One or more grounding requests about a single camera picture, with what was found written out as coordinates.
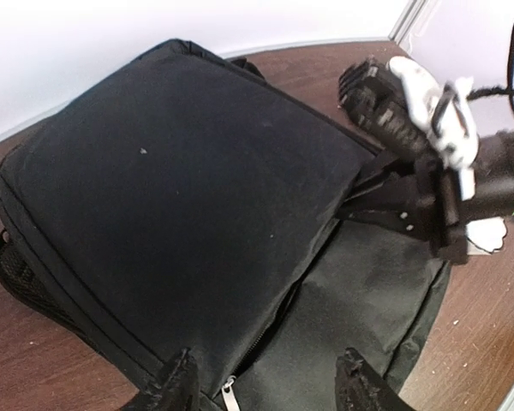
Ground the black student backpack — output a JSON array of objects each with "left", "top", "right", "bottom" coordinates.
[{"left": 0, "top": 39, "right": 451, "bottom": 410}]

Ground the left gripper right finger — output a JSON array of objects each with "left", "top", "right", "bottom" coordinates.
[{"left": 335, "top": 348, "right": 411, "bottom": 411}]

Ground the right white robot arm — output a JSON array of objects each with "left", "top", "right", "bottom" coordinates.
[{"left": 338, "top": 56, "right": 514, "bottom": 265}]

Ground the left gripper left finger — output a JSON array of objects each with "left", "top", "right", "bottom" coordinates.
[{"left": 123, "top": 348, "right": 200, "bottom": 411}]

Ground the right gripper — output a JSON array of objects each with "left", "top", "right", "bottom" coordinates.
[{"left": 336, "top": 56, "right": 480, "bottom": 264}]

